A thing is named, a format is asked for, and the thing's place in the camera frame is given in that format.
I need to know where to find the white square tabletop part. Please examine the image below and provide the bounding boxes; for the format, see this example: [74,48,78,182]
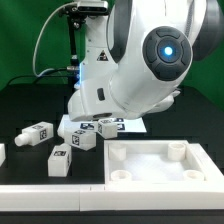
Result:
[104,140,208,191]

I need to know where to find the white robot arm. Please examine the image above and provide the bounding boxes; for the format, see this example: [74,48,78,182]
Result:
[68,0,224,121]

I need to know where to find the white tag sheet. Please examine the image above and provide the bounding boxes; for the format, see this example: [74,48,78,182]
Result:
[57,114,146,136]

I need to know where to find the white block left edge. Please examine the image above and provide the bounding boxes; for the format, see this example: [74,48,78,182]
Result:
[0,144,6,166]

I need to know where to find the black cable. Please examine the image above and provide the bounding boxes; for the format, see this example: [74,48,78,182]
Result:
[6,68,81,88]

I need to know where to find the black camera stand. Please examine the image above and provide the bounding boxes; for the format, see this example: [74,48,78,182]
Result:
[59,0,109,85]

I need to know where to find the white fence wall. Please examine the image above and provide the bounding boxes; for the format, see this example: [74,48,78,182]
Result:
[0,151,224,211]

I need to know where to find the grey cable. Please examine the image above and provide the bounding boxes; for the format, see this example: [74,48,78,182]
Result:
[32,1,79,78]

